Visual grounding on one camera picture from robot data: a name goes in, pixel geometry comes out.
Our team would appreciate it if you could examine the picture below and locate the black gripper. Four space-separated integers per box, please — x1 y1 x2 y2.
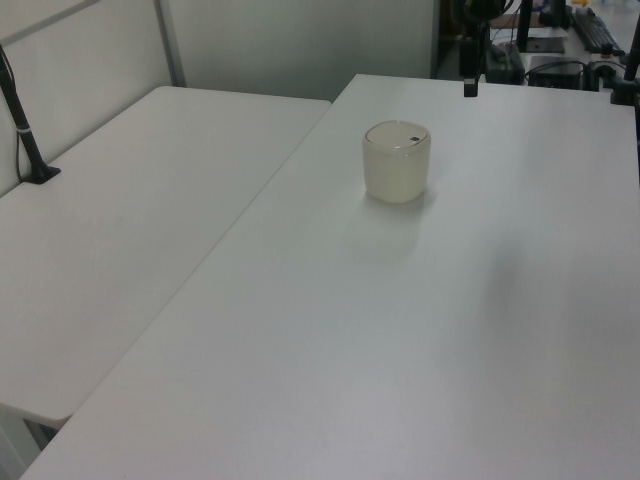
460 39 482 99

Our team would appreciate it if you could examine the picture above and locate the cream plastic trash bin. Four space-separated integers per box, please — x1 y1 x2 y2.
361 119 434 206

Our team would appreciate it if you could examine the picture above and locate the green and black device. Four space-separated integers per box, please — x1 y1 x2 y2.
486 45 525 82

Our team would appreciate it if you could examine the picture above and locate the black monitor stand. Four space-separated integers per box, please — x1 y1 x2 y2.
516 0 567 54

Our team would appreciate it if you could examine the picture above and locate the black box device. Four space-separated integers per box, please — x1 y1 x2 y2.
528 58 587 90

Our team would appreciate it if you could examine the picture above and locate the black keyboard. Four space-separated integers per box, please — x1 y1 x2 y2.
569 6 627 55

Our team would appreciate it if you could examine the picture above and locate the black clamp stand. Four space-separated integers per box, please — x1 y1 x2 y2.
607 0 640 107

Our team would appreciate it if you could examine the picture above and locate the grey metal partition post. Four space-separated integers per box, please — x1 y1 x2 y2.
153 0 187 89

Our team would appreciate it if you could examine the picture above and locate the black camera stand pole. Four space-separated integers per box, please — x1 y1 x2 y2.
0 42 63 186

